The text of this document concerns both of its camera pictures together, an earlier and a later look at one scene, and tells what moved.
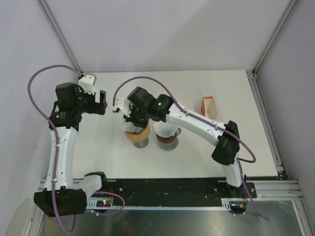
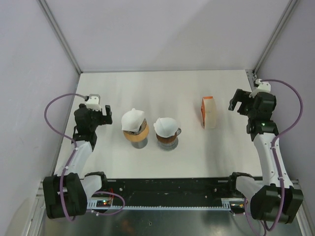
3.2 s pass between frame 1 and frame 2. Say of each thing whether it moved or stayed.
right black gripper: moved
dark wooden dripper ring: stayed
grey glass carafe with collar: stayed
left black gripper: moved
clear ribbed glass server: stayed
